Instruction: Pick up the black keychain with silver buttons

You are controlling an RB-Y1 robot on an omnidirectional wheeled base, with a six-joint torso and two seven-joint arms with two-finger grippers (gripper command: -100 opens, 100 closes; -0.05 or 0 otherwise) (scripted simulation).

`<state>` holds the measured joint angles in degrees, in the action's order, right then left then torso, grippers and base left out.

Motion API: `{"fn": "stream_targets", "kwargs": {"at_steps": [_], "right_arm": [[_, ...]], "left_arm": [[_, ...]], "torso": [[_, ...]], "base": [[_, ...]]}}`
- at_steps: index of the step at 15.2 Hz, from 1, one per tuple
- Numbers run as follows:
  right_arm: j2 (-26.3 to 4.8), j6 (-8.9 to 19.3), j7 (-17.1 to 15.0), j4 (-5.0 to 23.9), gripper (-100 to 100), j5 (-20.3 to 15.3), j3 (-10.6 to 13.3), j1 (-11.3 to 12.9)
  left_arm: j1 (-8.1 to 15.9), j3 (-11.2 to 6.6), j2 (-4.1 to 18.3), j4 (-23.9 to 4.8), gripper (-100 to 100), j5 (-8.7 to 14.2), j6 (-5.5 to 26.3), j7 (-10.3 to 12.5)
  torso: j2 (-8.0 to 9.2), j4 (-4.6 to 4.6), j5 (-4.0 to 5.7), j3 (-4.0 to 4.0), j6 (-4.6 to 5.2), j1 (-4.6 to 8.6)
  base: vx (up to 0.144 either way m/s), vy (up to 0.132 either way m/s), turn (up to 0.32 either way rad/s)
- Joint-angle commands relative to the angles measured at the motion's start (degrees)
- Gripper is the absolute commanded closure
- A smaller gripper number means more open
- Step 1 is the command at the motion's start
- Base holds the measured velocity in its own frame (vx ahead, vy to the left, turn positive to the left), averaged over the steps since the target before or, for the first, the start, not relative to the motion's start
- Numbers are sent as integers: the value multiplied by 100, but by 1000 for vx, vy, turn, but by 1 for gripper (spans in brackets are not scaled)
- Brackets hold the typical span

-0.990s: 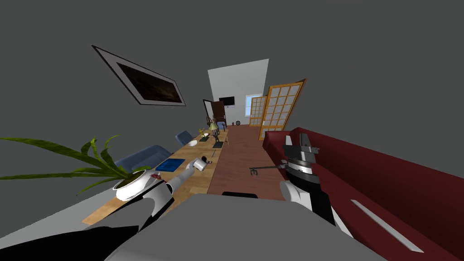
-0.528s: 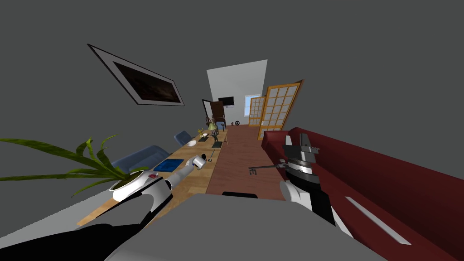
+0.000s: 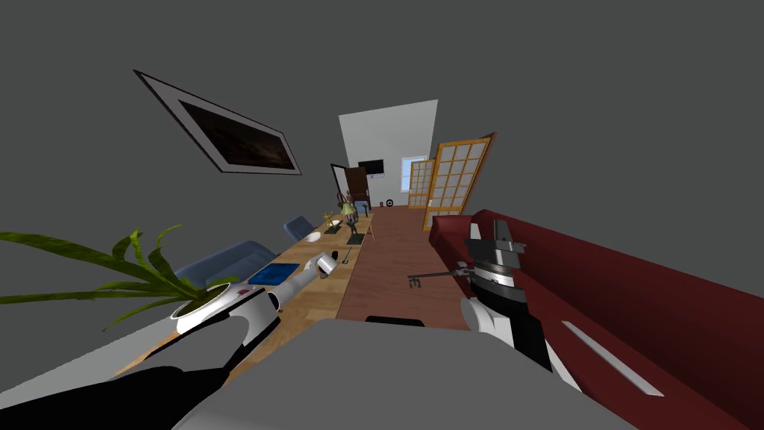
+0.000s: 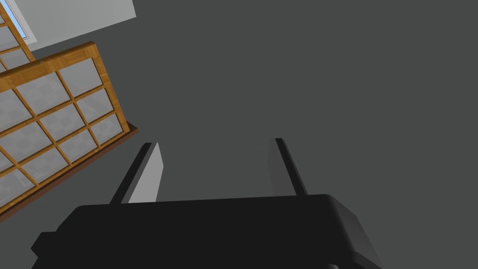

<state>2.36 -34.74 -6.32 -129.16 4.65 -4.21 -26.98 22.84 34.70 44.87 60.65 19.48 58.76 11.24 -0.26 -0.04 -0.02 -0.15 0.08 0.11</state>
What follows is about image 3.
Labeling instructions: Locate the dark framed wall picture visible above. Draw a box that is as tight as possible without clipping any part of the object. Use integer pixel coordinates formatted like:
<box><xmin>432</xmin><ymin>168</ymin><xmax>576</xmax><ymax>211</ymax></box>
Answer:
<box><xmin>131</xmin><ymin>68</ymin><xmax>304</xmax><ymax>177</ymax></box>

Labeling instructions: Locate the small wooden lattice door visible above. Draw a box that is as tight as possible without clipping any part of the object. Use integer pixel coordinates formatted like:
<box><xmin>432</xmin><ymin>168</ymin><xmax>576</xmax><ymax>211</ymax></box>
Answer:
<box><xmin>407</xmin><ymin>158</ymin><xmax>437</xmax><ymax>211</ymax></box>

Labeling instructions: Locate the blue chair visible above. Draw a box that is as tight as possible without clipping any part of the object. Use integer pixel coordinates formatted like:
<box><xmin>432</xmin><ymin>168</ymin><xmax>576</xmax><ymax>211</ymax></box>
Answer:
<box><xmin>283</xmin><ymin>215</ymin><xmax>317</xmax><ymax>243</ymax></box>
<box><xmin>175</xmin><ymin>240</ymin><xmax>279</xmax><ymax>289</ymax></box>

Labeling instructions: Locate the dark red sofa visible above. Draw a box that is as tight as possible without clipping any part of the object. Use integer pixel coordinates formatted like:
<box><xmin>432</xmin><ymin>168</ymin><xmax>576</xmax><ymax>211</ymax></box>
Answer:
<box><xmin>428</xmin><ymin>208</ymin><xmax>764</xmax><ymax>430</ymax></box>

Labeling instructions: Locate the long wooden table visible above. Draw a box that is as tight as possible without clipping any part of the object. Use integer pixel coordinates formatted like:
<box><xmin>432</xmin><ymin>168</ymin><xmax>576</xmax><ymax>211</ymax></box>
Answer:
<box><xmin>114</xmin><ymin>211</ymin><xmax>377</xmax><ymax>383</ymax></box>

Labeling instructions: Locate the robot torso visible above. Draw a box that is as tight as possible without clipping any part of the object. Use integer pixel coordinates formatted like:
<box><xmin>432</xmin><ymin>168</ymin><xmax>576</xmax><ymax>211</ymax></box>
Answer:
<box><xmin>169</xmin><ymin>315</ymin><xmax>642</xmax><ymax>430</ymax></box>

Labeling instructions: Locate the bright window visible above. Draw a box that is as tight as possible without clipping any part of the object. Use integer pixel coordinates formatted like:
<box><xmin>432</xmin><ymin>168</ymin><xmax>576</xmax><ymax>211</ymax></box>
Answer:
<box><xmin>400</xmin><ymin>155</ymin><xmax>428</xmax><ymax>194</ymax></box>

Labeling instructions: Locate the green plant in white pot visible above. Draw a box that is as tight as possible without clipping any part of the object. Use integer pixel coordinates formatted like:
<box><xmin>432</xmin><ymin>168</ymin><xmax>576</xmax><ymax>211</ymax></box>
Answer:
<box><xmin>0</xmin><ymin>223</ymin><xmax>257</xmax><ymax>337</ymax></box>

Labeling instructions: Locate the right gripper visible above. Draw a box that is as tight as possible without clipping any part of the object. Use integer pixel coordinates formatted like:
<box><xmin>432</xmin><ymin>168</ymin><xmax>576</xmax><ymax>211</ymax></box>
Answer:
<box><xmin>467</xmin><ymin>219</ymin><xmax>527</xmax><ymax>275</ymax></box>

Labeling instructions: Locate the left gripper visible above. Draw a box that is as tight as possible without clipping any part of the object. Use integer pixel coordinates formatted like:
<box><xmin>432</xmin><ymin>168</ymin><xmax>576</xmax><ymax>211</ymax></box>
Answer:
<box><xmin>313</xmin><ymin>251</ymin><xmax>341</xmax><ymax>279</ymax></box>

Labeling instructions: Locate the large wooden lattice door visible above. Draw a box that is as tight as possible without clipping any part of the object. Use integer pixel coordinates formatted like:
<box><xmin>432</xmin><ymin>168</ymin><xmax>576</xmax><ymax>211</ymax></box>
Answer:
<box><xmin>422</xmin><ymin>134</ymin><xmax>498</xmax><ymax>232</ymax></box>

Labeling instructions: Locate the dark brown door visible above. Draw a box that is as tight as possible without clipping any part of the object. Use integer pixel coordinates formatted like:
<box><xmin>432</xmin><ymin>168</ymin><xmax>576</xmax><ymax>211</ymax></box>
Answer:
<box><xmin>344</xmin><ymin>166</ymin><xmax>372</xmax><ymax>205</ymax></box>

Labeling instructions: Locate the blue book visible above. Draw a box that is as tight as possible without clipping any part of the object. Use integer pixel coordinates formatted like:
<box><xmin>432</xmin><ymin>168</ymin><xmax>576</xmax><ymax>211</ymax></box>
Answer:
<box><xmin>247</xmin><ymin>262</ymin><xmax>302</xmax><ymax>287</ymax></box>

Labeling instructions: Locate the grey fork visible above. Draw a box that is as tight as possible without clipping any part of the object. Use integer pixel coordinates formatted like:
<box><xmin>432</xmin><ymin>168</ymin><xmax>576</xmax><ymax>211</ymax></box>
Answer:
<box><xmin>407</xmin><ymin>268</ymin><xmax>474</xmax><ymax>290</ymax></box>

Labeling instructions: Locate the dark statue on black base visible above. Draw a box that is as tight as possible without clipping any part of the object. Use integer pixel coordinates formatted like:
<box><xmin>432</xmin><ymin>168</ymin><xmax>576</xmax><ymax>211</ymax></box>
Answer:
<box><xmin>339</xmin><ymin>202</ymin><xmax>366</xmax><ymax>246</ymax></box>

